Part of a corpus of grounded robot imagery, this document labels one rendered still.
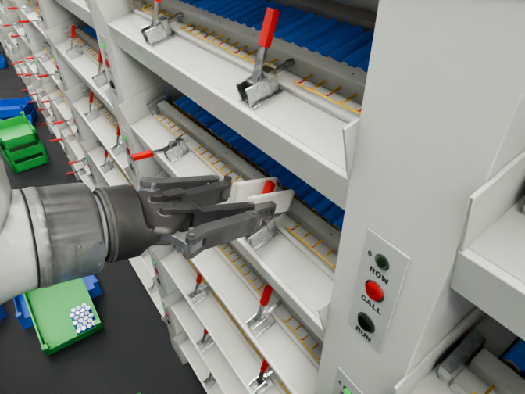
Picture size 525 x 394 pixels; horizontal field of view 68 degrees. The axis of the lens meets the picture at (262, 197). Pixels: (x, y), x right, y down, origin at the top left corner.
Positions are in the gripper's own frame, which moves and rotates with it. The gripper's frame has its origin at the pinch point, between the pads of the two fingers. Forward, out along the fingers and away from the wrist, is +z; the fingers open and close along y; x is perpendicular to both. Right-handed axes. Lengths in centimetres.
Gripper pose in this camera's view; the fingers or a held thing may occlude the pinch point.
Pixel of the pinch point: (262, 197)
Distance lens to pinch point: 50.2
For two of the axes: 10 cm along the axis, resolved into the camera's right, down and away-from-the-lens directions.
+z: 7.9, -1.4, 5.9
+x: 2.0, -8.6, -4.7
